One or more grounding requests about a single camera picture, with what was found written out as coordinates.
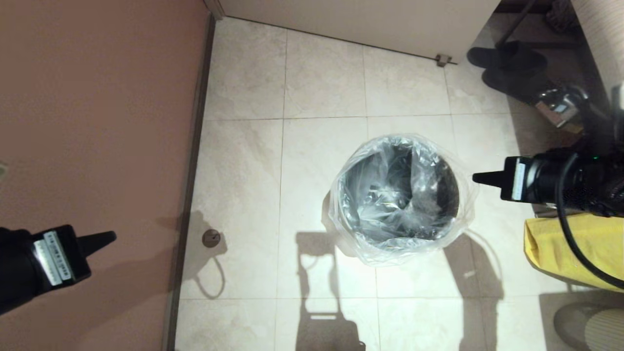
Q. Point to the yellow bag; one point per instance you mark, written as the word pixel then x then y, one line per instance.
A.
pixel 546 253

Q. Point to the white door panel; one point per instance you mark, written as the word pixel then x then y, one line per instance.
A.
pixel 365 19

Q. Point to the metal door stop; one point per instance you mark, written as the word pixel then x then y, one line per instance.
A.
pixel 442 60

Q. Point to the grey metal trash bin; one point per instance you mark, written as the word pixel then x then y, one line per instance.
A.
pixel 380 195

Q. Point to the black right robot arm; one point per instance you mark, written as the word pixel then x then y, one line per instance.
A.
pixel 585 180

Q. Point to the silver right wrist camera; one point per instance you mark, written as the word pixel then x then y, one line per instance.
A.
pixel 558 107

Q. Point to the light wooden cabinet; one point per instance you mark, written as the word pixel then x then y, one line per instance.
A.
pixel 604 39

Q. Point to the dark slanted pole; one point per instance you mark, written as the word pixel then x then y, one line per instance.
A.
pixel 516 22

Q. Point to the clear plastic trash bag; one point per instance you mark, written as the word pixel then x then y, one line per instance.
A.
pixel 458 219

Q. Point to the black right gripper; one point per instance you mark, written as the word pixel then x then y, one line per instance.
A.
pixel 516 178

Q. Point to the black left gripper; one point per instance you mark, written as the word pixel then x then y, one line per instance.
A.
pixel 58 256

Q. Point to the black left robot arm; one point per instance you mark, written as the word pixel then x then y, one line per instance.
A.
pixel 17 273

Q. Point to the black slipper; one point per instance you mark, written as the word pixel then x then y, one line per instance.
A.
pixel 507 53
pixel 516 83

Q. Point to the dark fuzzy mop head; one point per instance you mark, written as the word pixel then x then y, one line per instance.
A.
pixel 560 14

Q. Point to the round metal floor plug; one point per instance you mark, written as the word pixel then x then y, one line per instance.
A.
pixel 211 238

